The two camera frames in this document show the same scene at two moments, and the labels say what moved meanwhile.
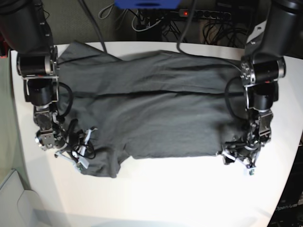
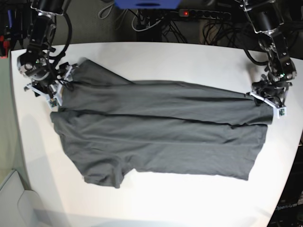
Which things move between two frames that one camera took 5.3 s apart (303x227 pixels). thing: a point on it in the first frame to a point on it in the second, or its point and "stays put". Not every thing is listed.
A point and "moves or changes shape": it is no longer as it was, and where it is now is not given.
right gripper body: x=245 y=147 to x=272 y=90
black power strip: x=204 y=13 stays put
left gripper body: x=78 y=148 to x=48 y=78
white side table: x=19 y=207 stays put
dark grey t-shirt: x=156 y=104 moves or changes shape
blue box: x=147 y=4 stays put
